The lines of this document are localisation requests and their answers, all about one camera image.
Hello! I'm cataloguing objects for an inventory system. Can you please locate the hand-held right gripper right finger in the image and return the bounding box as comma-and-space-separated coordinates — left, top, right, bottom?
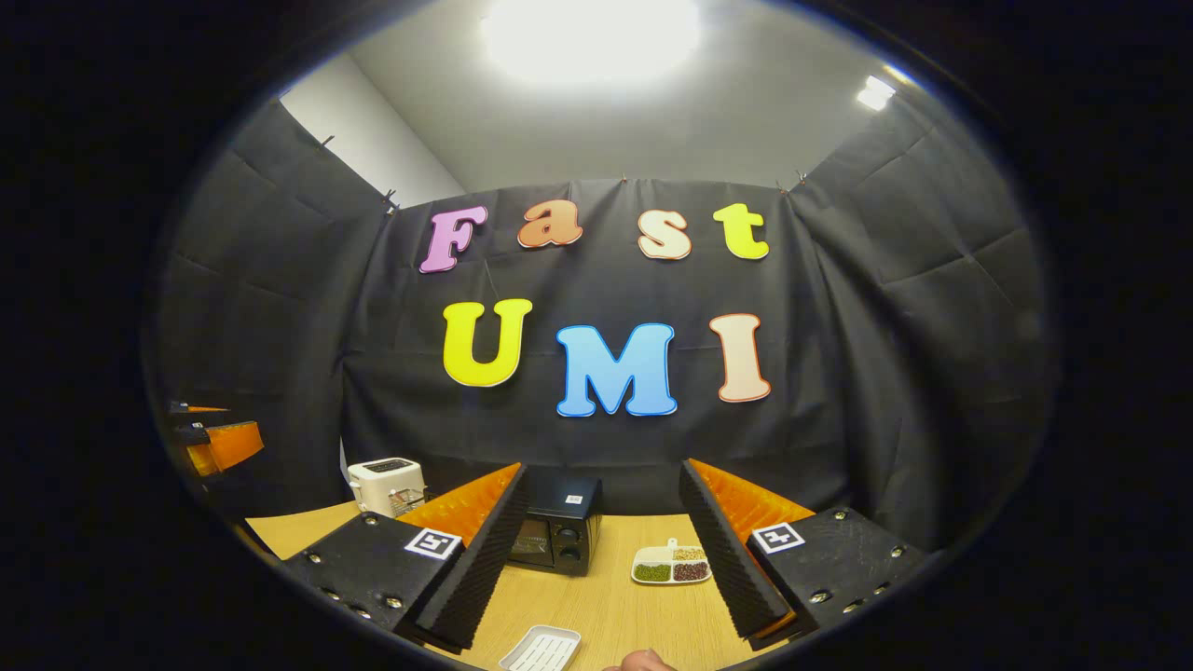
679, 459, 930, 651

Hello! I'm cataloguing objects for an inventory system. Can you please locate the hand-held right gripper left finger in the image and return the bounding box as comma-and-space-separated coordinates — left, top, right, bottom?
280, 463, 530, 653

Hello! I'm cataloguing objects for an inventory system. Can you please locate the black electric oven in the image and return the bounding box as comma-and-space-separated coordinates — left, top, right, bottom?
508, 466, 604, 577

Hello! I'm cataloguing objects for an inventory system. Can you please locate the white divided bean dish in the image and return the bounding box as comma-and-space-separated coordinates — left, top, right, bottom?
631, 539, 714, 586

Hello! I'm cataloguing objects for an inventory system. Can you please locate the white rectangular plate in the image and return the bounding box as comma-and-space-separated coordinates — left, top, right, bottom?
498, 624, 583, 671

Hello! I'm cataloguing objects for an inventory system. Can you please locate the white toaster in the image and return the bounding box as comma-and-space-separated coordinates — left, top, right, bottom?
348, 458, 427, 518

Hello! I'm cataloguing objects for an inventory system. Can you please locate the large ceiling light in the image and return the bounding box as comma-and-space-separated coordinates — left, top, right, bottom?
480, 0, 702, 85

